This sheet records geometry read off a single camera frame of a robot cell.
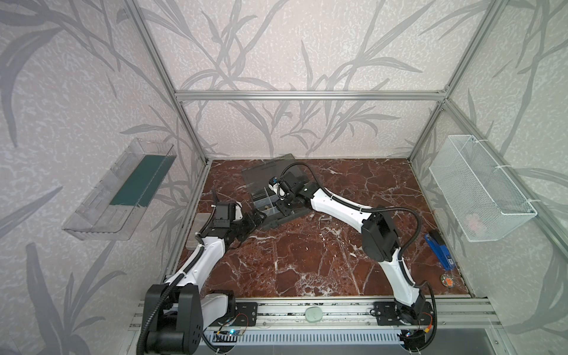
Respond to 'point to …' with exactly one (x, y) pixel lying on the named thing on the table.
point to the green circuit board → (226, 336)
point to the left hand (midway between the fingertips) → (263, 213)
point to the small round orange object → (447, 279)
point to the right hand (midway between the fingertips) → (280, 197)
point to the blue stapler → (445, 257)
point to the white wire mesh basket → (485, 203)
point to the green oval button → (313, 314)
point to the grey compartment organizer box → (258, 177)
